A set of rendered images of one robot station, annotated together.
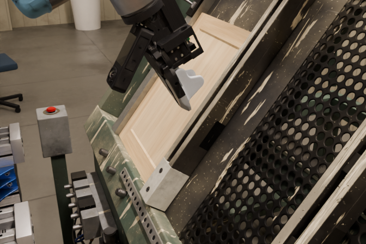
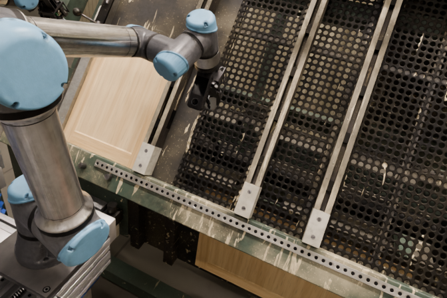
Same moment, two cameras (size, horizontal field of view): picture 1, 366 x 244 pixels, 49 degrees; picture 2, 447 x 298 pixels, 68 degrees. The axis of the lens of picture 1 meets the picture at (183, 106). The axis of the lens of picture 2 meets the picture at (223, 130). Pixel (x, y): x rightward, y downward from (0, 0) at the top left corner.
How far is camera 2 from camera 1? 0.73 m
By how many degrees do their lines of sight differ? 44
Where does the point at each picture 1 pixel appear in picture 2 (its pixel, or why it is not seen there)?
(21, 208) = not seen: hidden behind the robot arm
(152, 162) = (120, 148)
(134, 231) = (138, 195)
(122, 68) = (204, 97)
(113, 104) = not seen: hidden behind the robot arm
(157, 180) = (146, 157)
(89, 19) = not seen: outside the picture
